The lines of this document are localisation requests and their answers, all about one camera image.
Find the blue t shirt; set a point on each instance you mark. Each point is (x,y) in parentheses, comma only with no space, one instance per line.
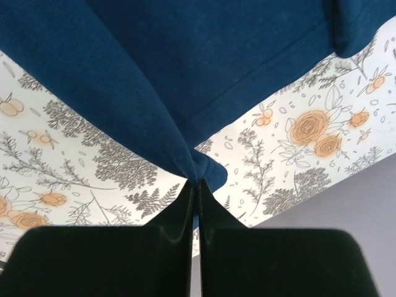
(160,77)

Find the floral table cloth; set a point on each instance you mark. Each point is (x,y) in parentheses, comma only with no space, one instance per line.
(58,169)

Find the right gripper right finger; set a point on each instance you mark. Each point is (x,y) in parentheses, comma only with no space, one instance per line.
(240,261)

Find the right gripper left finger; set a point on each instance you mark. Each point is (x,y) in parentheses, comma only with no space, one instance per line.
(149,260)

